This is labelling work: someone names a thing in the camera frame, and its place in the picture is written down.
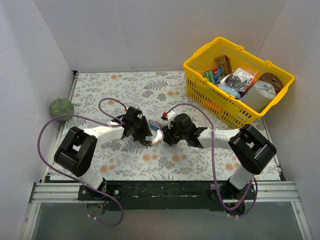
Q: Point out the brown cardboard box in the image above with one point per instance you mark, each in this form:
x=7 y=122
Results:
x=224 y=62

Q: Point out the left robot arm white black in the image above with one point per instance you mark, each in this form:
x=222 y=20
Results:
x=77 y=149

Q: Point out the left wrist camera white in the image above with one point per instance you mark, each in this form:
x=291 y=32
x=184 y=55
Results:
x=133 y=113

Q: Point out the green blue sponge pack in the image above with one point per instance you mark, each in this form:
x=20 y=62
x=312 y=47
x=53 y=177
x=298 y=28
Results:
x=214 y=75

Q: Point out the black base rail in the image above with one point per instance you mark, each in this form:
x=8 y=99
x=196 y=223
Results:
x=167 y=195

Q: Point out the yellow plastic basket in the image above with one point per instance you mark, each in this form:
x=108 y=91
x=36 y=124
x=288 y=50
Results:
x=226 y=107

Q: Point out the floral table mat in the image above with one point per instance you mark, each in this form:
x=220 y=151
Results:
x=98 y=96

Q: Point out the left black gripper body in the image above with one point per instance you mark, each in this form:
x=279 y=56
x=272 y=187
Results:
x=145 y=128

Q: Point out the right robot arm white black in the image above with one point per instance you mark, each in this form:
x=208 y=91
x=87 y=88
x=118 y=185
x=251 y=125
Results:
x=251 y=148

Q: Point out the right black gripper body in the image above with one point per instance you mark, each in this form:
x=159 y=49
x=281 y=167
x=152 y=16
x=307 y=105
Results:
x=167 y=135

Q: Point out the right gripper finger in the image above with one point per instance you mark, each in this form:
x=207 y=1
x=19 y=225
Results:
x=169 y=131
x=172 y=138

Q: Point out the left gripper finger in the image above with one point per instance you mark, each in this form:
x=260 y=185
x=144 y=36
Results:
x=141 y=135
x=145 y=125

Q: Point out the blue key fob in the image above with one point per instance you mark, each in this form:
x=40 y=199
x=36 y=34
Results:
x=154 y=127

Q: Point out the silver foil packet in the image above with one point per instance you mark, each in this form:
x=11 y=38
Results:
x=240 y=80

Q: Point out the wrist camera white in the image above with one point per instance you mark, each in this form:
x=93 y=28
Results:
x=133 y=113
x=169 y=117

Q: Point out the light blue cloth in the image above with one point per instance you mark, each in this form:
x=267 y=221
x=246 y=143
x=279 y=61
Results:
x=230 y=91

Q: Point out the brown round disc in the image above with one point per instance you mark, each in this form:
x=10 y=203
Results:
x=272 y=79

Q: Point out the metal disc keyring holder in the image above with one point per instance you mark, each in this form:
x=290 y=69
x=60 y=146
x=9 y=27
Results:
x=157 y=137

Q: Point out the green felt ball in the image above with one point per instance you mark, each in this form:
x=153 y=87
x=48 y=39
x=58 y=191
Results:
x=61 y=106

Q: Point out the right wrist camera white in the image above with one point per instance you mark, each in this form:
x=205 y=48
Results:
x=169 y=117

